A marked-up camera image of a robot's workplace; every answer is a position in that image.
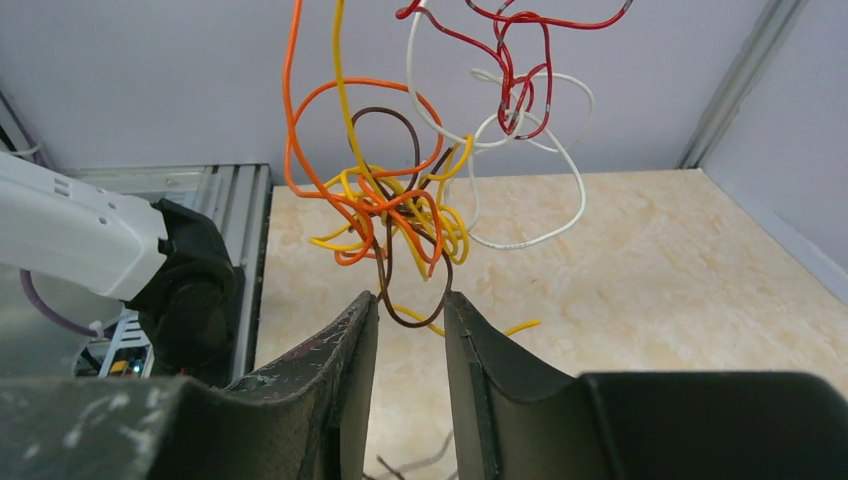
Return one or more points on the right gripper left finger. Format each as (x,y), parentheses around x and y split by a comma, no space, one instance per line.
(302,416)

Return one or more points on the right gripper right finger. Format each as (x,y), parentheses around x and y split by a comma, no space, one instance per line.
(516,417)

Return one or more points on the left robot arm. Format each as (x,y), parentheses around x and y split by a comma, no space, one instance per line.
(163,260)

